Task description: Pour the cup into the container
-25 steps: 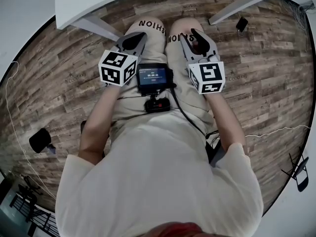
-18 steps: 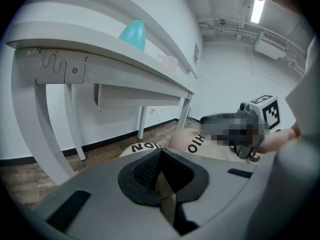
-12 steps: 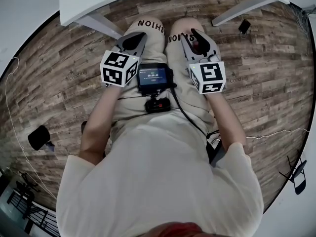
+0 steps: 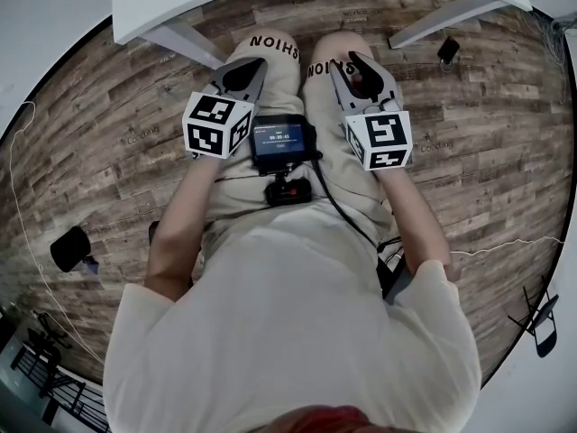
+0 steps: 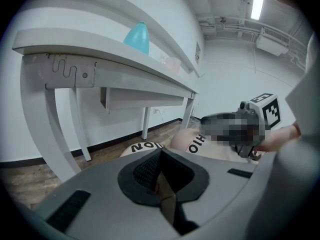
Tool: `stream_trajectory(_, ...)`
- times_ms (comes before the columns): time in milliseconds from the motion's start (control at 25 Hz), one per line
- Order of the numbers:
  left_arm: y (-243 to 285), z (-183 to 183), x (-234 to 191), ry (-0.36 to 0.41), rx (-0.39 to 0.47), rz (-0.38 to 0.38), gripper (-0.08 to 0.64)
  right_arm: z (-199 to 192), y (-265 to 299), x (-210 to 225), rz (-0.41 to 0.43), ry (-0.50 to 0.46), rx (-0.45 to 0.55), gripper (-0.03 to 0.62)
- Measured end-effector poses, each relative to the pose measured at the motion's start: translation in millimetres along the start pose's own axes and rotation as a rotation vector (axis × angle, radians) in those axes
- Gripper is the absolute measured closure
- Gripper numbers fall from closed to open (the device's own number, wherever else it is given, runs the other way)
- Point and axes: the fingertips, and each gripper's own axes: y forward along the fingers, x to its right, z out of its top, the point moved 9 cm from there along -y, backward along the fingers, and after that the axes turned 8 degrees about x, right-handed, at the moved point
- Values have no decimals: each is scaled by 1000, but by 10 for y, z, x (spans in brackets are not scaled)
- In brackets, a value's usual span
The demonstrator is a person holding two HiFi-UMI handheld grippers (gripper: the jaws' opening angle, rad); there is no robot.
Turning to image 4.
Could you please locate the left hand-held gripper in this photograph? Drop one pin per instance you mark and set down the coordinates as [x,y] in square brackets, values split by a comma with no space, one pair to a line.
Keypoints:
[212,124]

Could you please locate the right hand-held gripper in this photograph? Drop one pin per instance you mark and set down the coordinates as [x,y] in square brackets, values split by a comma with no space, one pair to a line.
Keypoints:
[383,138]

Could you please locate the person's left forearm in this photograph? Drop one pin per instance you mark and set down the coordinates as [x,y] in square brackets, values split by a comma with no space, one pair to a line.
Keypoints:
[180,233]

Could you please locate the person's right forearm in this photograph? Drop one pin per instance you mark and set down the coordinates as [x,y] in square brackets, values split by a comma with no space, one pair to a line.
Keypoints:
[414,223]

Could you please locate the person's right hand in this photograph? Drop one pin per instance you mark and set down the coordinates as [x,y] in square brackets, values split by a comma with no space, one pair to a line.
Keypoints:
[358,79]

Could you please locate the beige printed shorts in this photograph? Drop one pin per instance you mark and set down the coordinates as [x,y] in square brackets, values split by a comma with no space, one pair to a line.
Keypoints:
[279,88]

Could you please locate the person's right leg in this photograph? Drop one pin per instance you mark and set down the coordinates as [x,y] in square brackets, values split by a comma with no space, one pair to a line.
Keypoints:
[338,45]

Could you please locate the black screen device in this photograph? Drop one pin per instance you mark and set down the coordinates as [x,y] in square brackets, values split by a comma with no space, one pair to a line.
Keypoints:
[279,140]

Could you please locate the small black box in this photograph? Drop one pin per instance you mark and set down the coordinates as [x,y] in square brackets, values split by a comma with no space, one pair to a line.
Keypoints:
[447,48]

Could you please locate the black cylindrical pouch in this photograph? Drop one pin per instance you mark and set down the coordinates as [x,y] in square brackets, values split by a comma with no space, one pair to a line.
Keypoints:
[70,248]

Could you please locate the person's beige shirt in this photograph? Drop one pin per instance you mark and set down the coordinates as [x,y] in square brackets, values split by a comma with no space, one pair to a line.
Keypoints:
[288,332]

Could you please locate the black folding chair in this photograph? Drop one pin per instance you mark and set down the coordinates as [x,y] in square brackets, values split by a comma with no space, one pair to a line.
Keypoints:
[543,327]

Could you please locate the person's head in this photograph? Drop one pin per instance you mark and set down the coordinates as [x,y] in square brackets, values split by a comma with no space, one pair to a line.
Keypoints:
[320,422]

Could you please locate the black metal railing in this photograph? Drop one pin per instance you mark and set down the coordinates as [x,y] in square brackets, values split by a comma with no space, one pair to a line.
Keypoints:
[58,386]

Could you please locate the black clip mount red button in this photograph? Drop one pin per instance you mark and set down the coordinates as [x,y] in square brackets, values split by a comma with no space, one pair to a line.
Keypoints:
[288,191]

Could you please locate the black metal frame stand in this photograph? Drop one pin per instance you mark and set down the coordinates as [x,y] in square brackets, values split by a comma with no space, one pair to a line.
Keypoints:
[45,336]

